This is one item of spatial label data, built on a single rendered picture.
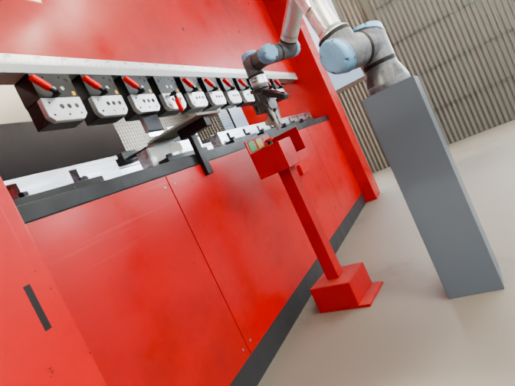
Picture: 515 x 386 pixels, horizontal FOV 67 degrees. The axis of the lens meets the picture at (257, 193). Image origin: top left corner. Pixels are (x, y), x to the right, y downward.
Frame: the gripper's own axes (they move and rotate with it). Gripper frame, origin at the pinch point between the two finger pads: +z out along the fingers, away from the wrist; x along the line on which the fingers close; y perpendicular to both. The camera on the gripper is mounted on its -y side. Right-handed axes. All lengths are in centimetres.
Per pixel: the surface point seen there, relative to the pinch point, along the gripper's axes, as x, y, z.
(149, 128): 39, 37, -19
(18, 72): 87, 28, -42
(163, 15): -7, 45, -74
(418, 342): 43, -46, 80
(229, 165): 14.2, 23.6, 8.3
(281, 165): 15.2, -3.5, 15.3
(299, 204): 8.3, -0.6, 35.1
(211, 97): -16, 42, -28
